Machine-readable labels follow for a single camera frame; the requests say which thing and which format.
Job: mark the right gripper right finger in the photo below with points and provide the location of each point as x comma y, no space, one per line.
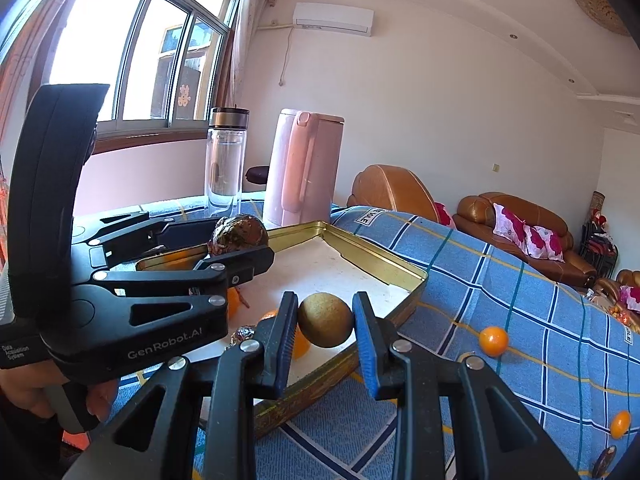
495,436

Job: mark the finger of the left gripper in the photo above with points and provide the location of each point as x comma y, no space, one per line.
235,264
110,241

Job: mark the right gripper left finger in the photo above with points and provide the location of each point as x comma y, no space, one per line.
154,435

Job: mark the large orange mandarin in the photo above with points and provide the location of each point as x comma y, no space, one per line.
235,302

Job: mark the dark mangosteen fruit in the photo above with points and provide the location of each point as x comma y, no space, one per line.
236,233

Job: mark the small orange kumquat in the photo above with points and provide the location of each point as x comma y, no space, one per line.
493,341

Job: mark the tan longan fruit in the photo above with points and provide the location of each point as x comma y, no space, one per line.
325,320

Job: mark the dark brown date fruit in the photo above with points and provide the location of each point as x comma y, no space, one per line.
605,459

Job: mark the gold metal tray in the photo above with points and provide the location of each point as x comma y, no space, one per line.
325,266

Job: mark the clear glass water bottle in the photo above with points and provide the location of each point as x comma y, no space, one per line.
224,163

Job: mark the blue plaid tablecloth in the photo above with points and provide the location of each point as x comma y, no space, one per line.
573,365

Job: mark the pink electric kettle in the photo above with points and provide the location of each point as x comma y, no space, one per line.
303,168

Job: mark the brown leather armchair near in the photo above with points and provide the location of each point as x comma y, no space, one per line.
398,189

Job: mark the brown leather armchair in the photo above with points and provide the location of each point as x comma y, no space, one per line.
398,189
608,293

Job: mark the brown leather armchair right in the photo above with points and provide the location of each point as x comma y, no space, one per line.
608,293

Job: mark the pink floral cushion right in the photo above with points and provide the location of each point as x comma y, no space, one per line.
543,244

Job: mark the pink floral cushion left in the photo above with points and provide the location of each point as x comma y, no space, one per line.
508,225

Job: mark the brown leather three-seat sofa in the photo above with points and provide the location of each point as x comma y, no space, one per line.
476,216

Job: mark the pink floral armchair cushion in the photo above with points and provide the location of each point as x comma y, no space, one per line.
630,298

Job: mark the dark shelf with items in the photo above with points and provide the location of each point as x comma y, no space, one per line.
597,245

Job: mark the white air conditioner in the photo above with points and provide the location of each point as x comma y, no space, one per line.
333,18

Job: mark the pink curtain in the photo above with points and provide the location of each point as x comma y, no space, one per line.
249,15

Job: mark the woven ceiling lamp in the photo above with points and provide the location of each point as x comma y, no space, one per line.
602,13

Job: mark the window with frame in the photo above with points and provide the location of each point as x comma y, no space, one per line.
164,63

